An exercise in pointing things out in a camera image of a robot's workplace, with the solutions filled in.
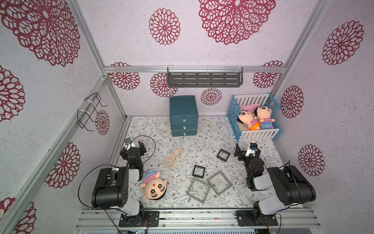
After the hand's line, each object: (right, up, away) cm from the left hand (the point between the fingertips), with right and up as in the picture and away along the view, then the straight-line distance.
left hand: (132, 145), depth 92 cm
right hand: (+72, 0, -2) cm, 72 cm away
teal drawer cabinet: (+33, +19, +2) cm, 38 cm away
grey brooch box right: (+50, -24, -7) cm, 56 cm away
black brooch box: (+61, -6, +7) cm, 62 cm away
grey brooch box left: (+41, -25, -9) cm, 49 cm away
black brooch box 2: (+42, -16, -2) cm, 45 cm away
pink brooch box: (+28, -6, +8) cm, 30 cm away
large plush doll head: (+18, -20, -16) cm, 31 cm away
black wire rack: (-17, +19, -17) cm, 30 cm away
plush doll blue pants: (+89, +21, +10) cm, 92 cm away
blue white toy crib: (+83, +31, +20) cm, 91 cm away
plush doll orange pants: (+77, +18, +11) cm, 80 cm away
